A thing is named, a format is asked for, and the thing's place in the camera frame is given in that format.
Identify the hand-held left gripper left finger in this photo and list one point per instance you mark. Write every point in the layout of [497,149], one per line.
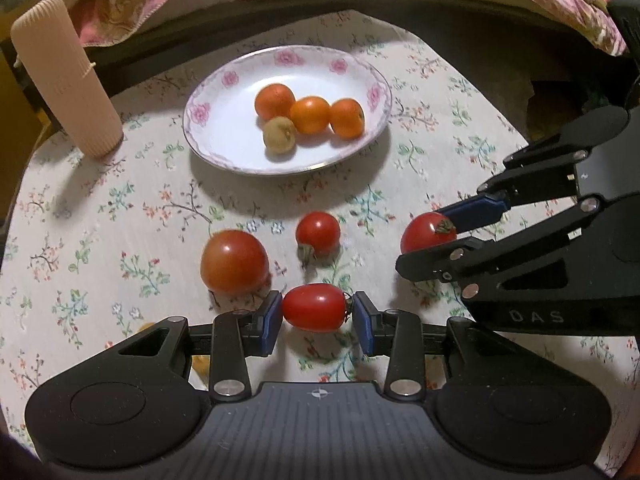
[272,321]

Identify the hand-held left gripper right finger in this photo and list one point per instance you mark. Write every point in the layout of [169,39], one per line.
[364,321]

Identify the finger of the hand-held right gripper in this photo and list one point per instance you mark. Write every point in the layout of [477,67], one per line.
[475,212]
[500,255]

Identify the red cherry tomato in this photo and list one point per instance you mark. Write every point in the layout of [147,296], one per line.
[425,235]
[317,232]
[315,307]

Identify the large red tomato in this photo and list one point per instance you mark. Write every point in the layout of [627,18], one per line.
[234,261]

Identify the small orange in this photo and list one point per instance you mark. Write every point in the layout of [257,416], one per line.
[274,101]
[310,115]
[347,117]

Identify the brown longan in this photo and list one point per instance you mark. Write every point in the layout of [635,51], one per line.
[279,133]

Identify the white floral rimmed plate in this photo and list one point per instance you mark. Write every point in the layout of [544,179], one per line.
[240,125]

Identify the floral tablecloth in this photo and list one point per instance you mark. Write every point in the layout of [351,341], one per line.
[125,200]

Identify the pink ribbed cylinder vase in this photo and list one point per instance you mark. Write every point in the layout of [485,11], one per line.
[70,80]

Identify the wooden cabinet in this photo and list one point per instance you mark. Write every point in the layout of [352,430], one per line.
[15,105]

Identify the dark bed frame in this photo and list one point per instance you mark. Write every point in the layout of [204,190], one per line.
[450,15]

